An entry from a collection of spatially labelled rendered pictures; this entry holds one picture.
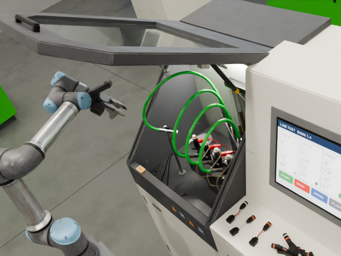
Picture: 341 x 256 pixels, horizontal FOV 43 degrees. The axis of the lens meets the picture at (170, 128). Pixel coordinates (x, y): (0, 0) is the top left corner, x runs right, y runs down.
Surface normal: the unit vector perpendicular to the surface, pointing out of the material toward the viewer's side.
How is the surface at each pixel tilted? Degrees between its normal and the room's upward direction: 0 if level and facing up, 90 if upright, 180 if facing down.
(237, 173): 90
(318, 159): 76
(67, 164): 0
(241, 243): 0
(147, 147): 90
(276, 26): 0
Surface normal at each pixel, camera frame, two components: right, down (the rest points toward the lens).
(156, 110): 0.58, 0.36
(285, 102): -0.80, 0.36
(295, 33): -0.28, -0.76
